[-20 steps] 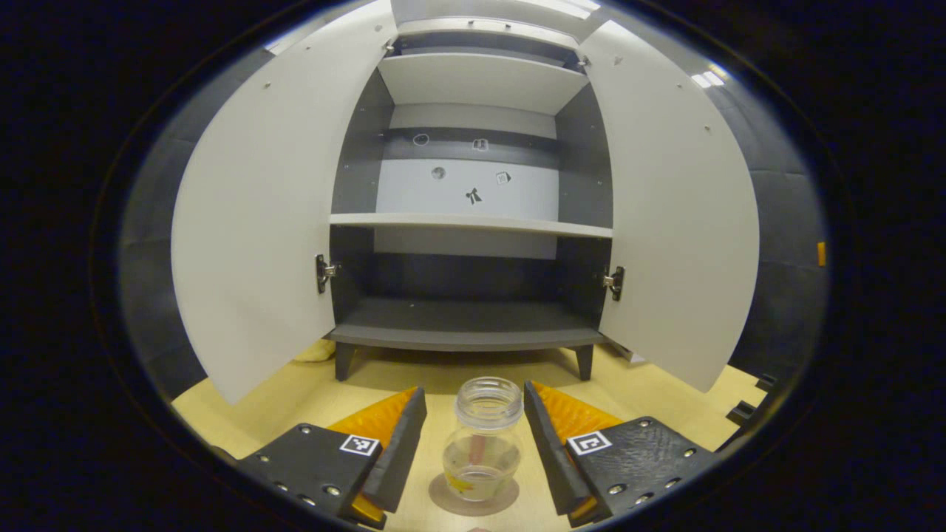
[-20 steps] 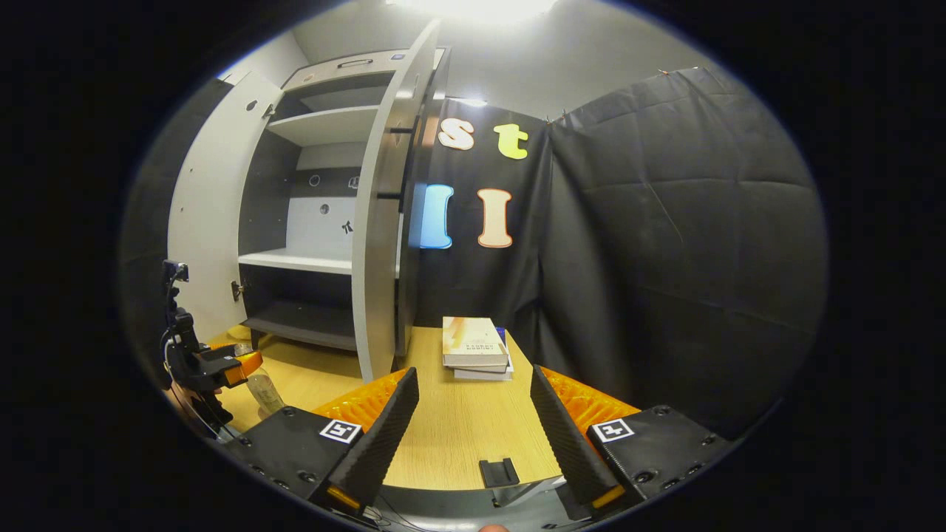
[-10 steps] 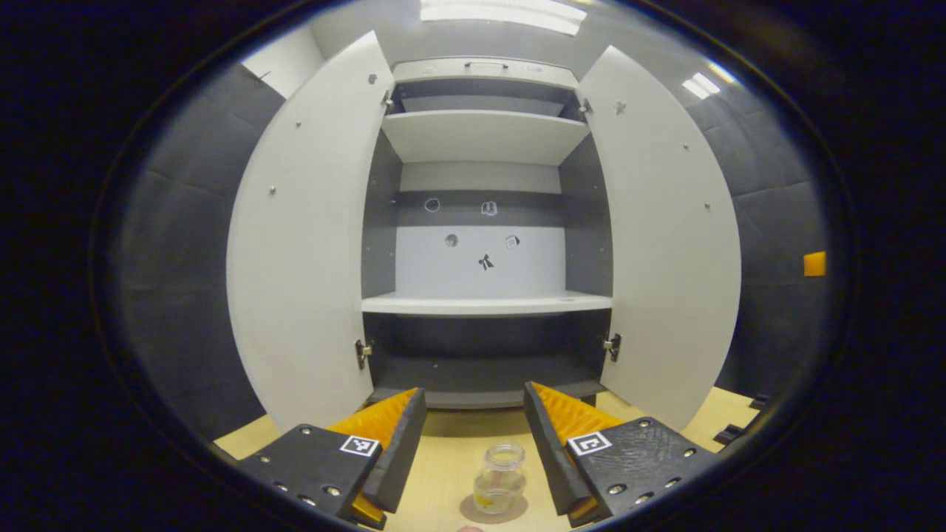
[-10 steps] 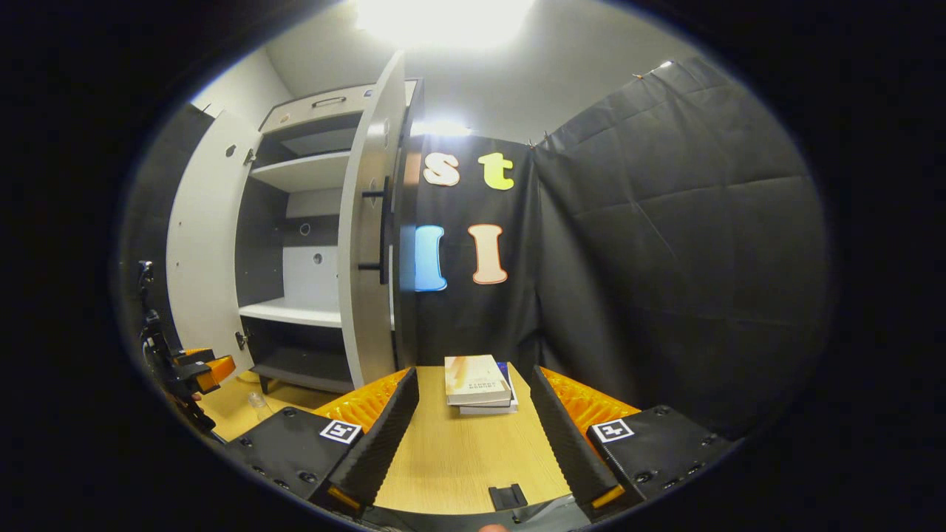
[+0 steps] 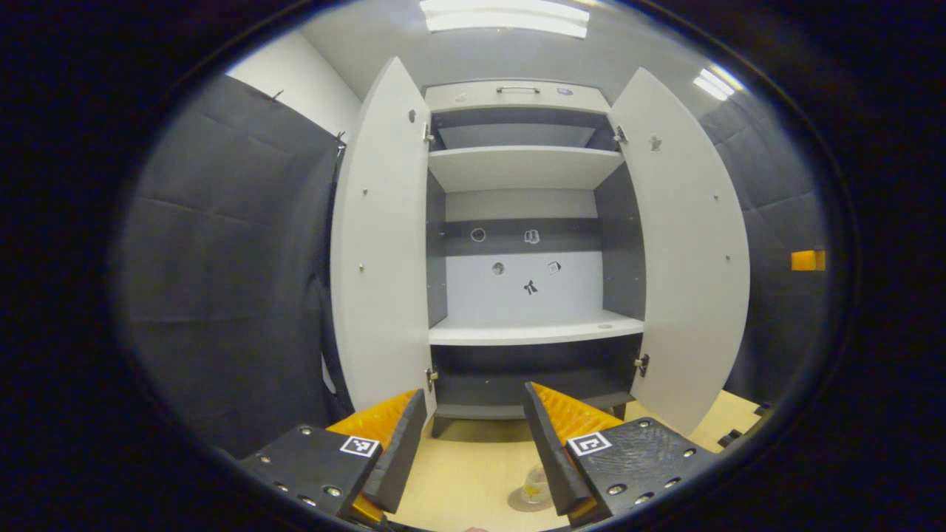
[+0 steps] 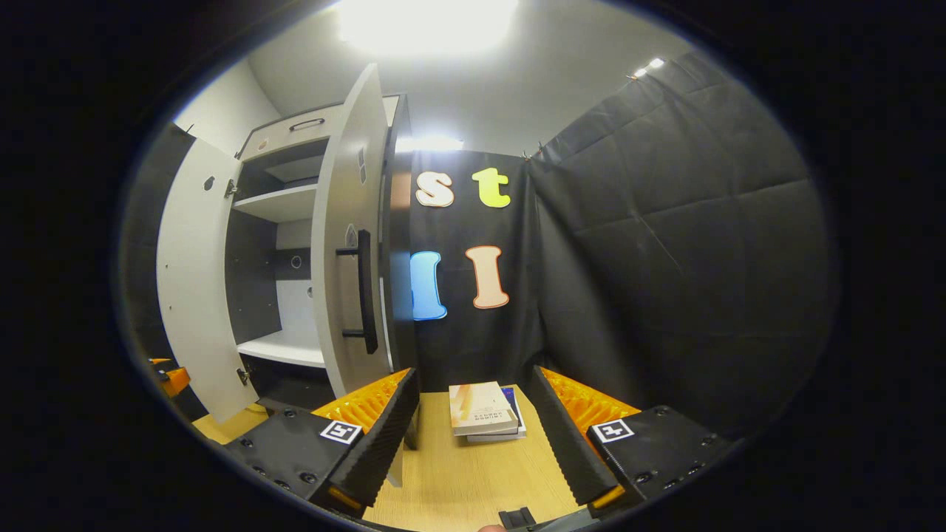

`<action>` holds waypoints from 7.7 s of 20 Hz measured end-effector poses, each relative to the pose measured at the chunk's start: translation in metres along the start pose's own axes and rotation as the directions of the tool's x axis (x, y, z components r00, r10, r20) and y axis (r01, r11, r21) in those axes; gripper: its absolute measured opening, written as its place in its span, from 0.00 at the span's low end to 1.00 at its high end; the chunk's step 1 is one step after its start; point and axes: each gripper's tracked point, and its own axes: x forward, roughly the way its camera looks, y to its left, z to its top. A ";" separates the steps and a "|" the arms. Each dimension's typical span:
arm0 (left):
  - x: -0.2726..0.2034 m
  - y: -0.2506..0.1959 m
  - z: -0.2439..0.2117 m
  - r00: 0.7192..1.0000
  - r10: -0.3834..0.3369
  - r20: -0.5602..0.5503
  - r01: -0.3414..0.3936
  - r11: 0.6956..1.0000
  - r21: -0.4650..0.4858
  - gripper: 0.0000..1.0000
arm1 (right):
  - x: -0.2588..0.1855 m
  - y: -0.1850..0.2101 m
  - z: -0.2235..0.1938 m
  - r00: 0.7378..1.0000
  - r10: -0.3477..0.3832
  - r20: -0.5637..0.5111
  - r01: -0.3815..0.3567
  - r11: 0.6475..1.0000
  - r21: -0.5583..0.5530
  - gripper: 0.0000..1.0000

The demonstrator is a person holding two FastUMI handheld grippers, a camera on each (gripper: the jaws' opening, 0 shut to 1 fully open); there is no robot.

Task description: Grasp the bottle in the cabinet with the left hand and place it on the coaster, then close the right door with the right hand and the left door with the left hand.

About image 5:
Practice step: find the clear plastic bottle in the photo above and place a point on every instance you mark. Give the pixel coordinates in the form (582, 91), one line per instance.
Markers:
(533, 484)

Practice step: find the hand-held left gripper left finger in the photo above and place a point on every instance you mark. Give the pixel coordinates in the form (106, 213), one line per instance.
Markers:
(403, 451)

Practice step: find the grey cabinet door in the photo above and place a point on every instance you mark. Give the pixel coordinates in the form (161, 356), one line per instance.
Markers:
(687, 258)
(384, 258)

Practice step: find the black backdrop cloth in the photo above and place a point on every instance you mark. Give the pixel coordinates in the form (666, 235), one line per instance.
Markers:
(222, 281)

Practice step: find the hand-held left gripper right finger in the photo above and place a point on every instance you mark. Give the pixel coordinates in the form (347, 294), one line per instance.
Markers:
(550, 458)

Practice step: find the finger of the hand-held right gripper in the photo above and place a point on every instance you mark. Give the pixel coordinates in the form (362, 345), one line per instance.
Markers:
(807, 260)

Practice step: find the small ceiling light panel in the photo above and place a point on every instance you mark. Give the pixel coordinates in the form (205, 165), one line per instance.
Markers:
(715, 83)

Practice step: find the large ceiling light panel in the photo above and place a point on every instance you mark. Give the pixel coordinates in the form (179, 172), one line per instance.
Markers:
(506, 18)

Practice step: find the grey cabinet drawer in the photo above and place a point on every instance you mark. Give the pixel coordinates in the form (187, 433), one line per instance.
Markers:
(517, 100)

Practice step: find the small black object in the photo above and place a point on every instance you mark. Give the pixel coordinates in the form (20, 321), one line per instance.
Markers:
(762, 408)
(730, 438)

